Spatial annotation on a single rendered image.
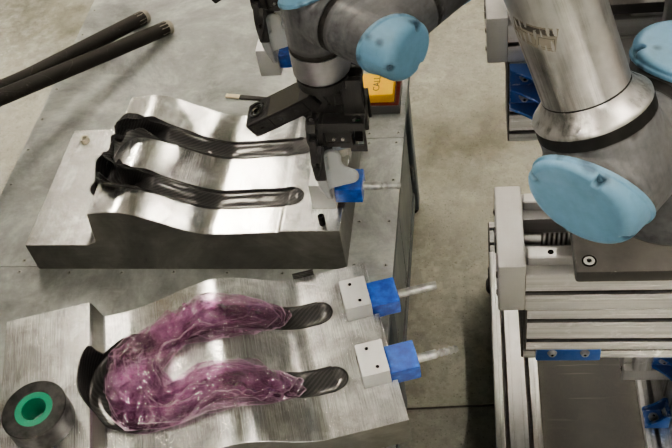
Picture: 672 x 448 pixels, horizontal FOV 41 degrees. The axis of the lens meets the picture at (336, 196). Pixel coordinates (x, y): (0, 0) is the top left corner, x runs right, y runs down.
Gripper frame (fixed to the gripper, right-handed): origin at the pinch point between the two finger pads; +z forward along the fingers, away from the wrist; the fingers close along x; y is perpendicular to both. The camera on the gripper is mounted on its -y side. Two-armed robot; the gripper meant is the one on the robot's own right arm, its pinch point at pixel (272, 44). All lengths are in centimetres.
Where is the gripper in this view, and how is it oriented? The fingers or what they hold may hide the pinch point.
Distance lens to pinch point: 154.7
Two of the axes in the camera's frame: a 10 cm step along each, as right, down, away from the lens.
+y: 9.9, -0.1, -1.7
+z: 1.3, 6.8, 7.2
